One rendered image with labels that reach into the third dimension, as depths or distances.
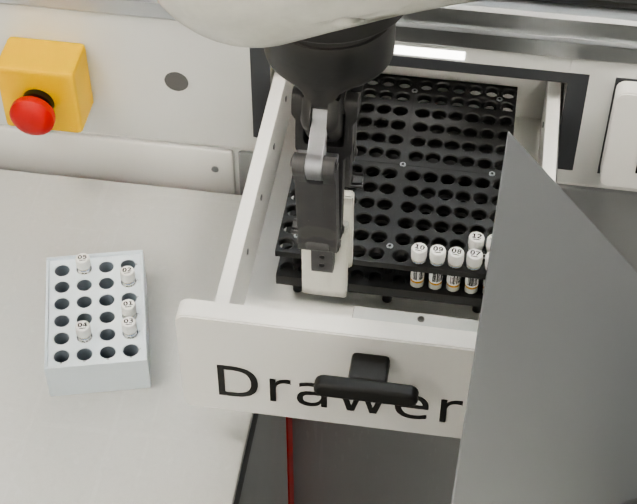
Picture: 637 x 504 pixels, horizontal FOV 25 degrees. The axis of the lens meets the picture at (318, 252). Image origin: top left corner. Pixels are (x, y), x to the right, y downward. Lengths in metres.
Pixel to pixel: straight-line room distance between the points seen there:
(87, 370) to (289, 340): 0.22
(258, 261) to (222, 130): 0.18
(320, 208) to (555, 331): 0.15
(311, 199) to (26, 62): 0.51
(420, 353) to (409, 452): 0.65
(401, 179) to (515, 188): 0.34
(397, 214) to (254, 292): 0.13
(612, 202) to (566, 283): 0.49
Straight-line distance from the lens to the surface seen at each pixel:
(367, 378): 1.04
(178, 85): 1.33
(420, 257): 1.12
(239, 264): 1.14
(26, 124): 1.30
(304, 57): 0.80
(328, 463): 1.74
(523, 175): 0.88
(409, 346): 1.05
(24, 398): 1.24
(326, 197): 0.85
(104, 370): 1.21
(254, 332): 1.06
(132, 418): 1.22
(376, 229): 1.15
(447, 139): 1.23
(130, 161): 1.41
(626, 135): 1.28
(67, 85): 1.30
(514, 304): 0.82
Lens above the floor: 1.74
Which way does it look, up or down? 48 degrees down
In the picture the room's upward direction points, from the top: straight up
